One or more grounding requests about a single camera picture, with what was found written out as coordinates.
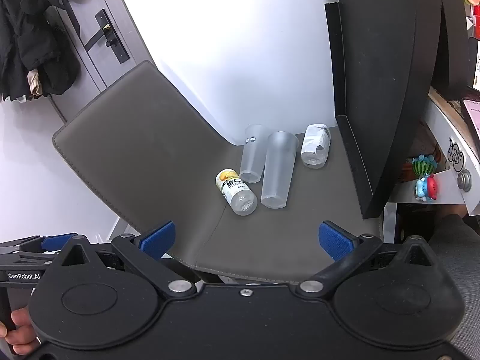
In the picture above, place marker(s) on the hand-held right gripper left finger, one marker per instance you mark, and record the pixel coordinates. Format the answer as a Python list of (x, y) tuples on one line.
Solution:
[(159, 238)]

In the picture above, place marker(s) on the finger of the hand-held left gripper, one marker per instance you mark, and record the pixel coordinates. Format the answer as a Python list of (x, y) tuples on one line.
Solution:
[(56, 240)]

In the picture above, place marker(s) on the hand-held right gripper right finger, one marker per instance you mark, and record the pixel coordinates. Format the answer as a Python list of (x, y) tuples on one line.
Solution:
[(333, 242)]

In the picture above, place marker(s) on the tall frosted plastic cup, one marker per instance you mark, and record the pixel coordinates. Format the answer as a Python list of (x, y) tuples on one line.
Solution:
[(277, 172)]

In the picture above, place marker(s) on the short frosted plastic cup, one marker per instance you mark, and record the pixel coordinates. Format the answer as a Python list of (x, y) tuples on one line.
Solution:
[(252, 157)]

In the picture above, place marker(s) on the person's left hand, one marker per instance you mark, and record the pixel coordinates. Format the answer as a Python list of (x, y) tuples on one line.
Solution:
[(20, 330)]

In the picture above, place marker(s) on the yellow label plastic bottle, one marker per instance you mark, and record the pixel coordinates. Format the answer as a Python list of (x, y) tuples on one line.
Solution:
[(235, 192)]

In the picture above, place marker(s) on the white label plastic bottle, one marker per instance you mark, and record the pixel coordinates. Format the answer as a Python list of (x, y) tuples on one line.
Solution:
[(313, 146)]

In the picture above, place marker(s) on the grey leather desk mat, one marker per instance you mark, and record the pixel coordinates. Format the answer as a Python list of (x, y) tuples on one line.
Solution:
[(150, 138)]

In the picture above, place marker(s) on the blue and red toy figure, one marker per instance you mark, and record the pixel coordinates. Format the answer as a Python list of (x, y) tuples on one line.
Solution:
[(426, 188)]

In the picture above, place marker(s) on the watermelon toy figure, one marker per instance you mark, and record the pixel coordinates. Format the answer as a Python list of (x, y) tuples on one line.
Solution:
[(424, 165)]

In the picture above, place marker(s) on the round metal drawer knob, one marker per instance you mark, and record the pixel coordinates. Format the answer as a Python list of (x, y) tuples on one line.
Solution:
[(465, 179)]

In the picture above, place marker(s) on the white drawer cabinet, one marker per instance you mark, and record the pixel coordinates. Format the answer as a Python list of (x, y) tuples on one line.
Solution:
[(450, 138)]

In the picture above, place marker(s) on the beige hanging bag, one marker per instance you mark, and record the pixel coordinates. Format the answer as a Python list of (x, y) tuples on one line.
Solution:
[(36, 82)]

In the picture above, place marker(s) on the black open cardboard box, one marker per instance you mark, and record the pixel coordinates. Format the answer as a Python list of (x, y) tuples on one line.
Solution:
[(382, 82)]

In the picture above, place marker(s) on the black hanging jacket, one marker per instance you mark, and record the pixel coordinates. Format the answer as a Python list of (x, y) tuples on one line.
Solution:
[(33, 26)]

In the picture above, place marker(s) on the black monitor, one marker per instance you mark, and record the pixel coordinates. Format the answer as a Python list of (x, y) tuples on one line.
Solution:
[(453, 45)]

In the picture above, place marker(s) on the red box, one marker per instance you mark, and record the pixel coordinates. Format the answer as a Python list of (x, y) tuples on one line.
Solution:
[(476, 22)]

